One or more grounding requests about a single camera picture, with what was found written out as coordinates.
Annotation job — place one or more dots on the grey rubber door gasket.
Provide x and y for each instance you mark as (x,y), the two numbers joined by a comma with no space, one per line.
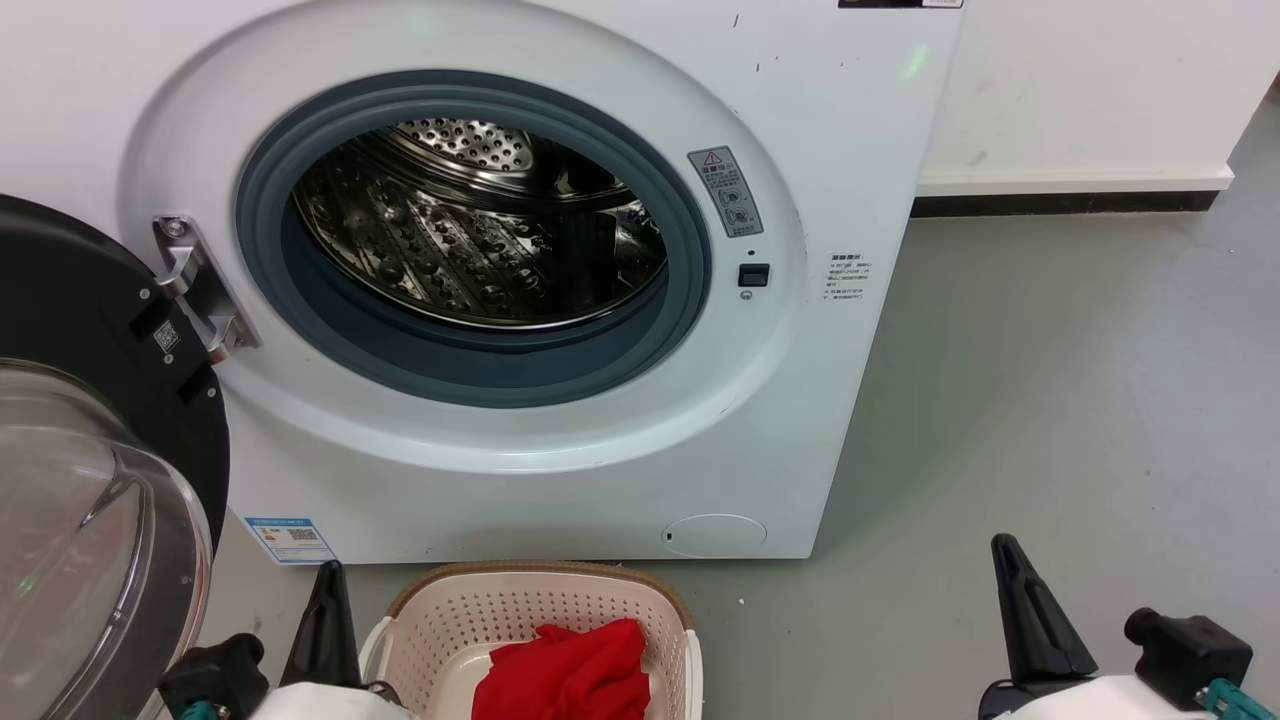
(480,375)

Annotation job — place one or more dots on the cream perforated laundry basket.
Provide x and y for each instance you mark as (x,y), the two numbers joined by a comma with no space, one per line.
(470,610)

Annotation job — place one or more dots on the silver metal door hinge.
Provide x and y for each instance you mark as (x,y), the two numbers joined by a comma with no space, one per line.
(197,285)

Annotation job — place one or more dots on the small printed text label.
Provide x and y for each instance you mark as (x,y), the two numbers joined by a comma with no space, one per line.
(848,277)

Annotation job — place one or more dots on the blue energy label sticker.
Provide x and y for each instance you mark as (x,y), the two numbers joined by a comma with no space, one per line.
(290,540)

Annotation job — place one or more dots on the black washer door with glass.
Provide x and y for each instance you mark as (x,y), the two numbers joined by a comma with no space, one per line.
(70,290)

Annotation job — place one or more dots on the grey warning sticker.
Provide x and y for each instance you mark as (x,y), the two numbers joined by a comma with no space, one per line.
(726,191)

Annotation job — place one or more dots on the round white filter cover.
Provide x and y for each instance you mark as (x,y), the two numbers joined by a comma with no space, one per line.
(713,535)

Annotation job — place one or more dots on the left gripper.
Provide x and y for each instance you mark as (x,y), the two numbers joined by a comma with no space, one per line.
(330,705)

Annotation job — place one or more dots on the stainless steel washing machine drum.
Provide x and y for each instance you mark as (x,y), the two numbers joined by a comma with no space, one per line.
(450,250)

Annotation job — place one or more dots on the white front-load washing machine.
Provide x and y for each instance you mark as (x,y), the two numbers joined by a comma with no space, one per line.
(830,400)

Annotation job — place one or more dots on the black door latch socket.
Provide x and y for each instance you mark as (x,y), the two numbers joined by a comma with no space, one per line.
(754,275)

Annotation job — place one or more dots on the white QR code sticker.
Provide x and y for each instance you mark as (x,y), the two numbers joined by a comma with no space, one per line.
(167,336)

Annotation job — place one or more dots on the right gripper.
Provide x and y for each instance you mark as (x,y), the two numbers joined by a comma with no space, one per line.
(1080,702)

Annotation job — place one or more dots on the red cloth garment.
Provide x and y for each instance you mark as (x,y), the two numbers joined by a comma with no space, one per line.
(570,670)

